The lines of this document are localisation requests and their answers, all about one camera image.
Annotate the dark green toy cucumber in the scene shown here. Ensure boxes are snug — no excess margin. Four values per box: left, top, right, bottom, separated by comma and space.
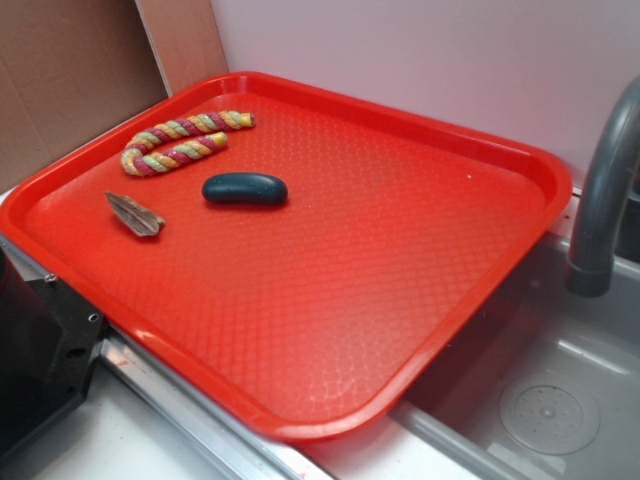
202, 172, 289, 205

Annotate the grey plastic toy sink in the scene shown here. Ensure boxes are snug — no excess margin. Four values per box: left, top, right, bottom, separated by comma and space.
384, 189, 640, 480

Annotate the grey toy faucet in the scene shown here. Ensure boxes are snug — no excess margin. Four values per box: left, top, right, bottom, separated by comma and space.
565, 79, 639, 298

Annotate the brown cardboard panel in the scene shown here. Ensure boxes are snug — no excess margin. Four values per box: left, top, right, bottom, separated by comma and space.
1, 1, 227, 191

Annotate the multicolour twisted rope toy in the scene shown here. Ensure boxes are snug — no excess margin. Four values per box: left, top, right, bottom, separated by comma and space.
120, 110, 256, 177

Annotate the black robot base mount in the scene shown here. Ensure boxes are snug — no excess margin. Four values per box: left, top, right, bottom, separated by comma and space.
1, 253, 105, 462

